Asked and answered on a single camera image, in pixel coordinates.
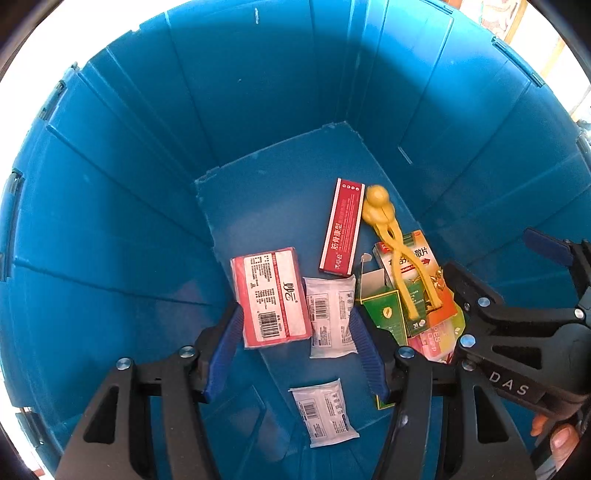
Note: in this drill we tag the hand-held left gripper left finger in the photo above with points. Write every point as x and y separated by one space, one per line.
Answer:
224 355

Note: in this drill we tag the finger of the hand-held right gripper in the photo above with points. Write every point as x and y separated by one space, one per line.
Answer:
480 314
549 247

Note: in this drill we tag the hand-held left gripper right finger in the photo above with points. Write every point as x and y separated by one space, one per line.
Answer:
369 355

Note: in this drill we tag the green pink wet wipes pack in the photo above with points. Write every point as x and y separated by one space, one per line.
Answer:
438 337

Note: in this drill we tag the white tissue packet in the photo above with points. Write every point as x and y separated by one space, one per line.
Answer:
330 314
323 410

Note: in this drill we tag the pink tissue pack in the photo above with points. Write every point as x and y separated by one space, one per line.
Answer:
270 300

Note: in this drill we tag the white red green medicine box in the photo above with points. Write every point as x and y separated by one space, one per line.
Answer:
418 256

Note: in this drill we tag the red long box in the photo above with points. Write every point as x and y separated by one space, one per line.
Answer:
344 226

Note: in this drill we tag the yellow duck tongs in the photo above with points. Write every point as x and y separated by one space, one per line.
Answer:
378 203

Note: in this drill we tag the blue plastic crate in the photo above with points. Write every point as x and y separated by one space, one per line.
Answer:
277 92

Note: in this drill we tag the person's right hand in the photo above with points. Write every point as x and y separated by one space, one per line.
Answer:
565 445

